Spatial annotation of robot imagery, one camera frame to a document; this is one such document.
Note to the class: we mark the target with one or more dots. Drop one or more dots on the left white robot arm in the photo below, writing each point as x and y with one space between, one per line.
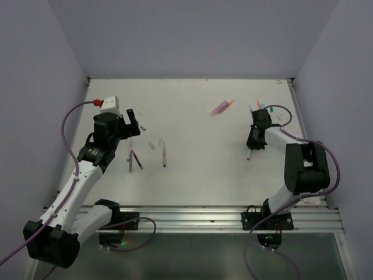
57 236

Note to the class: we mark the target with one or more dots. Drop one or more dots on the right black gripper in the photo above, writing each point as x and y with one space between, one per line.
251 143

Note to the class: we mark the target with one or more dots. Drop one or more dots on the white blue-tipped marker pen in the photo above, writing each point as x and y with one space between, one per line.
164 155

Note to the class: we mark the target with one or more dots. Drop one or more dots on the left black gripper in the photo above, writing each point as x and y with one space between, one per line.
129 130

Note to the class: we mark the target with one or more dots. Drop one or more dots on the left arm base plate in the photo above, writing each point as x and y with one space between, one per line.
124 221

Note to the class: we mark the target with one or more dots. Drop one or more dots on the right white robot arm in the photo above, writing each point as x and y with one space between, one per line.
306 169

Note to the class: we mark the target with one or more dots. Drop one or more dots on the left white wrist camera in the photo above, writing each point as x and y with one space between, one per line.
110 105

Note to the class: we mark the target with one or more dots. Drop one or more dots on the pink highlighter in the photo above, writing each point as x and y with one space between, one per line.
217 109

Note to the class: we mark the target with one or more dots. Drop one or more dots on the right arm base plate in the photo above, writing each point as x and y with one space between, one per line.
278 222

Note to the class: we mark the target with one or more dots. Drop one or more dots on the grey marker pen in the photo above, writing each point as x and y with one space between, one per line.
127 150

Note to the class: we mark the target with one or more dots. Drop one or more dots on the aluminium rail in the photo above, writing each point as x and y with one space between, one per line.
229 219

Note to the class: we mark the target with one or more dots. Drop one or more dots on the red pen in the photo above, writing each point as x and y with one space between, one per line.
136 159

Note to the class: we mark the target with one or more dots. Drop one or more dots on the purple highlighter pen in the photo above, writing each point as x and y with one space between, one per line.
130 161

